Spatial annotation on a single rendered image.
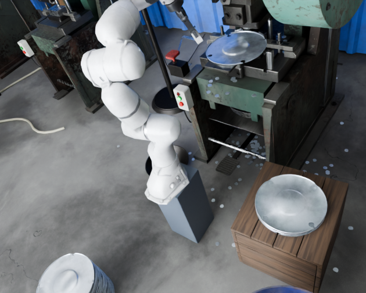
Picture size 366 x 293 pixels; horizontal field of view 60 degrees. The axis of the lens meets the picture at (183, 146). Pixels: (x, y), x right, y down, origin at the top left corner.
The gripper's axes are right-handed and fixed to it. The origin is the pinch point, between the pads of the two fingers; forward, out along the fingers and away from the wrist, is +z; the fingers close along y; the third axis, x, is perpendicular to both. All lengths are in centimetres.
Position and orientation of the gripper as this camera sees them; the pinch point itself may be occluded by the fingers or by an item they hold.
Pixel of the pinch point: (196, 36)
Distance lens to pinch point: 154.2
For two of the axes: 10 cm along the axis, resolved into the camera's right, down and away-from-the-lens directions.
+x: 8.2, -5.1, -2.5
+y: 2.0, 6.7, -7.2
